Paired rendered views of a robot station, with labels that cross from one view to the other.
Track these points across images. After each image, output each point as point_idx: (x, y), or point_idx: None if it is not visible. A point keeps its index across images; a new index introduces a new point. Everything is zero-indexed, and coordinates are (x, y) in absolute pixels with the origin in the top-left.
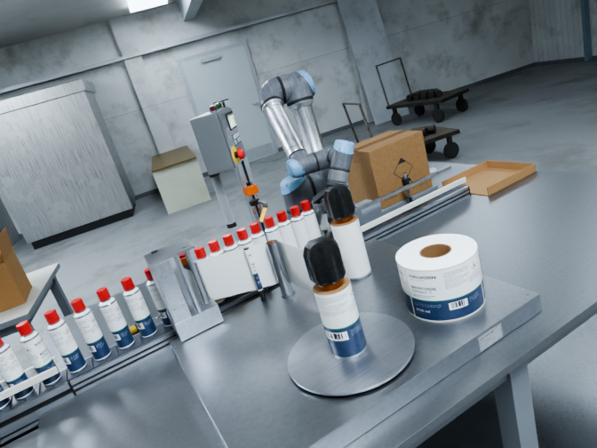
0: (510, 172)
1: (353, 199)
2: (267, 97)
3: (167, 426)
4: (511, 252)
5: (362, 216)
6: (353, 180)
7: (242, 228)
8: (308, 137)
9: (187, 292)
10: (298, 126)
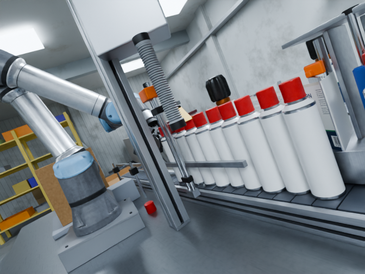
0: (121, 175)
1: (63, 222)
2: (14, 55)
3: None
4: None
5: (133, 185)
6: (63, 195)
7: (206, 110)
8: (55, 121)
9: (357, 105)
10: (34, 112)
